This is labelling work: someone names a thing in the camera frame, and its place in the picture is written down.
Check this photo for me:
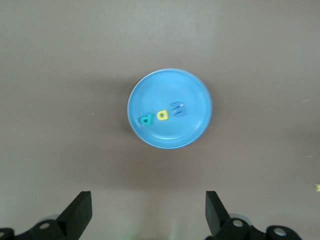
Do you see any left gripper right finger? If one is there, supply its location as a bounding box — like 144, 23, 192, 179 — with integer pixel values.
205, 190, 306, 240

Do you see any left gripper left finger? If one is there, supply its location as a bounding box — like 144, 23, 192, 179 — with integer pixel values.
0, 190, 93, 240

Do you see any yellow foam letter d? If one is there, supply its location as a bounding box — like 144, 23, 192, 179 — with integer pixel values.
156, 110, 170, 122

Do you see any blue foam letter m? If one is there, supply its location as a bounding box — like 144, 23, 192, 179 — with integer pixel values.
171, 100, 187, 118

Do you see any teal foam letter p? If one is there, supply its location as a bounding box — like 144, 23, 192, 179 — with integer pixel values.
138, 112, 154, 127

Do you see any blue round plate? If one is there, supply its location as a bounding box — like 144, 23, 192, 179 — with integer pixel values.
126, 68, 213, 150

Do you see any brown table cover sheet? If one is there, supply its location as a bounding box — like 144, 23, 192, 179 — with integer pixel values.
0, 0, 320, 240

